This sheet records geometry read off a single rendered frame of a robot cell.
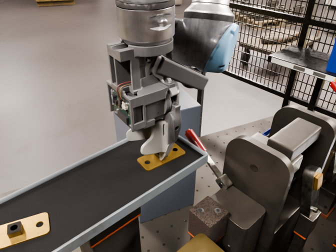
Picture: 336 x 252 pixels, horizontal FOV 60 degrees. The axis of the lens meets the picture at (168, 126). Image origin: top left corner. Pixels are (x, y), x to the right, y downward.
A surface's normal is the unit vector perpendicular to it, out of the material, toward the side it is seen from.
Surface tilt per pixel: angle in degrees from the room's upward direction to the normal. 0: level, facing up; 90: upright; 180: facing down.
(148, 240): 0
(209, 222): 0
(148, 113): 90
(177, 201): 90
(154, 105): 90
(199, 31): 73
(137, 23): 90
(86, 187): 0
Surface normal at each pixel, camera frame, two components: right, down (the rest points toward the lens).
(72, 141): 0.00, -0.82
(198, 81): 0.60, 0.49
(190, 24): -0.76, 0.14
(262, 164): -0.75, 0.37
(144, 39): 0.00, 0.57
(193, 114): 0.42, 0.51
